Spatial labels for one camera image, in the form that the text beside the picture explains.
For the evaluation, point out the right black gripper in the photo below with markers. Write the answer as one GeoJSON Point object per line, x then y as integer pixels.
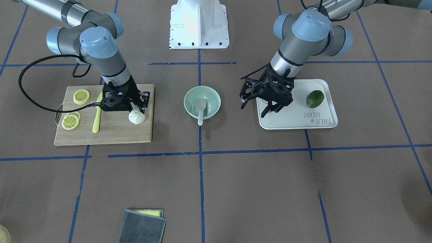
{"type": "Point", "coordinates": [132, 87]}

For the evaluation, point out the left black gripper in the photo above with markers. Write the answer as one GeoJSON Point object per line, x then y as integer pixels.
{"type": "Point", "coordinates": [263, 85]}

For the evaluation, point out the white spoon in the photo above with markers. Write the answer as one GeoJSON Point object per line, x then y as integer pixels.
{"type": "Point", "coordinates": [201, 104]}

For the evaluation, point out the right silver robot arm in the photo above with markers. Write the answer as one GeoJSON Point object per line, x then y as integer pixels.
{"type": "Point", "coordinates": [91, 39]}

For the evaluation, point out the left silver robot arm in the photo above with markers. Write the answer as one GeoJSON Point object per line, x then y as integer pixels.
{"type": "Point", "coordinates": [308, 33]}

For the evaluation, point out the light green bowl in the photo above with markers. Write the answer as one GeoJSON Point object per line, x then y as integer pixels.
{"type": "Point", "coordinates": [202, 92]}

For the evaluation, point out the yellow plastic knife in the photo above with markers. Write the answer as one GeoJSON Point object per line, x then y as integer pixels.
{"type": "Point", "coordinates": [96, 123]}

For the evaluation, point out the wooden cutting board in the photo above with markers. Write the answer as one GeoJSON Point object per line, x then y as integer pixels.
{"type": "Point", "coordinates": [115, 127]}

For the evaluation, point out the single lemon slice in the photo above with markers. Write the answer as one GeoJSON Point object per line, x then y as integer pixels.
{"type": "Point", "coordinates": [81, 96]}

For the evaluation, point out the green avocado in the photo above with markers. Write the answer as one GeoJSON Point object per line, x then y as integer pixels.
{"type": "Point", "coordinates": [314, 99]}

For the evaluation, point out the white rectangular tray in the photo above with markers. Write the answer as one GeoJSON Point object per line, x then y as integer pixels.
{"type": "Point", "coordinates": [298, 115]}

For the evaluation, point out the lemon slice stacked pair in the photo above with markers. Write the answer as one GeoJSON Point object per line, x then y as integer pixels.
{"type": "Point", "coordinates": [71, 120]}

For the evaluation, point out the grey folded cloth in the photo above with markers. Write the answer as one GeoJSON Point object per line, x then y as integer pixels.
{"type": "Point", "coordinates": [142, 226]}

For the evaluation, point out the wooden mug tree stand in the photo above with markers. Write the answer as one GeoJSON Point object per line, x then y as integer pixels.
{"type": "Point", "coordinates": [5, 236]}

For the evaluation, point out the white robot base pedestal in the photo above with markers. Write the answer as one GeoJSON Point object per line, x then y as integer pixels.
{"type": "Point", "coordinates": [198, 24]}

